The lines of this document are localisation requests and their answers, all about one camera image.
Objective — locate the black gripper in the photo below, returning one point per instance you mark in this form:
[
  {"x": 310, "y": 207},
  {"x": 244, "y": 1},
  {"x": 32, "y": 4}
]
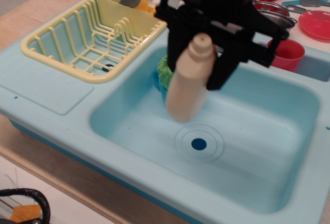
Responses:
[{"x": 234, "y": 25}]

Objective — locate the cream detergent bottle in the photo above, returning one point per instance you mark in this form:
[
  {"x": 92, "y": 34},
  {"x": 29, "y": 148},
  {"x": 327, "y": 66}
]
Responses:
[{"x": 187, "y": 92}]

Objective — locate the yellow plastic drying rack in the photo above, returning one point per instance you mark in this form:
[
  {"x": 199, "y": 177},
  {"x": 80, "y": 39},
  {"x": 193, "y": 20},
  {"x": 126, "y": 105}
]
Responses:
[{"x": 94, "y": 40}]

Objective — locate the light blue toy sink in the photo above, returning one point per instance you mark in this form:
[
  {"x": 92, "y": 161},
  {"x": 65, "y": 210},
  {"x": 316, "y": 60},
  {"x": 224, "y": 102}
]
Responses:
[{"x": 258, "y": 151}]

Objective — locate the green bumpy toy vegetable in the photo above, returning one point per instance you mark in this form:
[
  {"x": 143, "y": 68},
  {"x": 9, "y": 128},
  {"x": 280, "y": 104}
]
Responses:
[{"x": 164, "y": 72}]

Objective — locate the blue plastic cup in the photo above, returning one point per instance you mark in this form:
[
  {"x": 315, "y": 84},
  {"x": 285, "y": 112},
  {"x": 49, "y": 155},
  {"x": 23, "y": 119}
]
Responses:
[{"x": 160, "y": 87}]

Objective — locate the steel toy pot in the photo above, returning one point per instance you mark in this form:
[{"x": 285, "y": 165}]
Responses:
[{"x": 276, "y": 13}]

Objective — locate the red plastic cup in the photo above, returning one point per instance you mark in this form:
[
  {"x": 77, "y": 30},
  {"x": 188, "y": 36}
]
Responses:
[{"x": 289, "y": 54}]

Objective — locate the grey toy spatula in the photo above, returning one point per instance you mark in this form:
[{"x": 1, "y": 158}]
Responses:
[{"x": 306, "y": 3}]

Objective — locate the red plastic plate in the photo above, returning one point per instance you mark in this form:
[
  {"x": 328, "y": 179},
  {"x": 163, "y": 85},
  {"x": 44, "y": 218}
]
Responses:
[{"x": 315, "y": 24}]

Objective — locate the orange tape piece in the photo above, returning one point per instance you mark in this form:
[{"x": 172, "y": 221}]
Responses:
[{"x": 25, "y": 212}]

